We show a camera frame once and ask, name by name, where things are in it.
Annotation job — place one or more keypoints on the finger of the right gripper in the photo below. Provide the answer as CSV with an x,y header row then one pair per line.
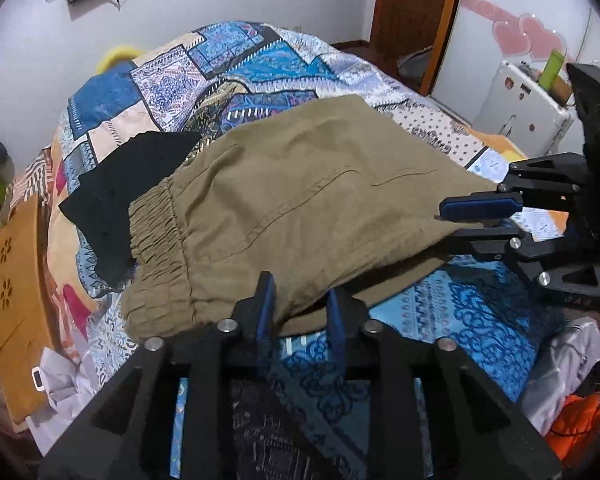
x,y
478,207
482,243

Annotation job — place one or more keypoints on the white sliding wardrobe door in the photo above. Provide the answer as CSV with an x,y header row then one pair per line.
x,y
486,32

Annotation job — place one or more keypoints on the wooden lap desk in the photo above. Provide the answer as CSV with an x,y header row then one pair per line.
x,y
26,325

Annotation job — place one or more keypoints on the green water bottle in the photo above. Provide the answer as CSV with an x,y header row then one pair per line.
x,y
551,69

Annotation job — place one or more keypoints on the black folded garment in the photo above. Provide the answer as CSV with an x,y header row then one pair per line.
x,y
99,207

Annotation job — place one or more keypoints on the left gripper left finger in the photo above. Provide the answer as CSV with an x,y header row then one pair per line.
x,y
166,413

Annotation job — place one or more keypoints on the yellow foam hoop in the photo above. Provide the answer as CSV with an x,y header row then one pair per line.
x,y
117,55

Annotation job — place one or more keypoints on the white cabinet with stickers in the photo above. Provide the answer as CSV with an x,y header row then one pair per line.
x,y
518,108

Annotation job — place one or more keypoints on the brown mug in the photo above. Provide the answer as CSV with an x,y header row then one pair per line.
x,y
560,91

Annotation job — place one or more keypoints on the orange garment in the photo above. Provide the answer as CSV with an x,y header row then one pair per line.
x,y
575,429

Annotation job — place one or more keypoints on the wooden wardrobe frame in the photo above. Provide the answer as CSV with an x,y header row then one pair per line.
x,y
438,48

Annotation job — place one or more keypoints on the brown wooden room door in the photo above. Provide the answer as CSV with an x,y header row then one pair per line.
x,y
403,27

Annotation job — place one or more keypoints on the olive khaki pants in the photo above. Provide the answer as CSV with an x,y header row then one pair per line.
x,y
317,195

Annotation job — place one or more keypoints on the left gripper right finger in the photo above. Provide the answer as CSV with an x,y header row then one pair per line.
x,y
434,414

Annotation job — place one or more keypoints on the white cloth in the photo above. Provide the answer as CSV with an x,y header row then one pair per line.
x,y
561,368

